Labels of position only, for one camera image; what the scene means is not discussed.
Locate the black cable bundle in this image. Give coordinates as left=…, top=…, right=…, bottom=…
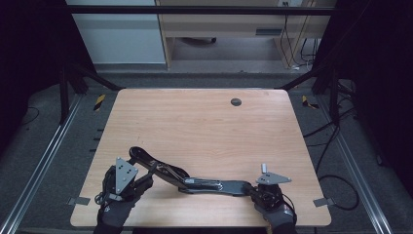
left=299, top=37, right=321, bottom=63

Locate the black curtain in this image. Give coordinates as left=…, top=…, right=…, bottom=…
left=0, top=0, right=96, bottom=154
left=312, top=0, right=413, bottom=198

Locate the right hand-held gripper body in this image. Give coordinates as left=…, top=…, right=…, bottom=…
left=254, top=173, right=292, bottom=210

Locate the hand-held gripper cable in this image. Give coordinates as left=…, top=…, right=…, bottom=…
left=282, top=193, right=298, bottom=226
left=94, top=190, right=109, bottom=207

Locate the black frame strut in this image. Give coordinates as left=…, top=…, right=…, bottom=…
left=58, top=61, right=127, bottom=125
left=276, top=64, right=341, bottom=124

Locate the grey tape piece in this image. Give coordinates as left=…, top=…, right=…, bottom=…
left=67, top=196, right=92, bottom=207
left=313, top=197, right=336, bottom=209

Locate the black horizontal frame bar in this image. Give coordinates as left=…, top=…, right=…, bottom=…
left=66, top=5, right=337, bottom=16

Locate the white cabinet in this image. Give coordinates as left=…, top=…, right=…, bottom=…
left=65, top=0, right=167, bottom=65

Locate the black hanging cable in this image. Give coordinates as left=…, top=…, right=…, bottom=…
left=281, top=2, right=295, bottom=67

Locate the left hand-held gripper cable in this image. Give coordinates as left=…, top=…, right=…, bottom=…
left=94, top=190, right=109, bottom=207

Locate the long black floor cable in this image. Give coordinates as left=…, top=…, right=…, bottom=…
left=302, top=106, right=357, bottom=139

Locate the black looped floor cable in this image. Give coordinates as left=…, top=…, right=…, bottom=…
left=316, top=125, right=360, bottom=212

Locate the aluminium floor rail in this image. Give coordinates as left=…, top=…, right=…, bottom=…
left=316, top=96, right=394, bottom=234
left=0, top=94, right=84, bottom=234

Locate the thin black floor cable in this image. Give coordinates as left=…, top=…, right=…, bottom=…
left=19, top=106, right=41, bottom=127

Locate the light wooden desk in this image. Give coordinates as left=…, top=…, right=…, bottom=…
left=155, top=0, right=337, bottom=70

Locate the right hand-held gripper cable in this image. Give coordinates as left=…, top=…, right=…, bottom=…
left=282, top=193, right=298, bottom=226

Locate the person's left hand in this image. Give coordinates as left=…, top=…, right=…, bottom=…
left=96, top=198, right=134, bottom=227

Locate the yellow black striped tape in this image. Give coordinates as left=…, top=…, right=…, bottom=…
left=301, top=95, right=320, bottom=110
left=93, top=94, right=107, bottom=112

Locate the black flat object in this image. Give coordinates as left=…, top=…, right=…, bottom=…
left=179, top=36, right=218, bottom=46

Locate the person's right hand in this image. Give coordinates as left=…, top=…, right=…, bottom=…
left=254, top=200, right=298, bottom=229

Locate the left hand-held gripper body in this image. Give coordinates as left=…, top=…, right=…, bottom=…
left=102, top=157, right=144, bottom=203

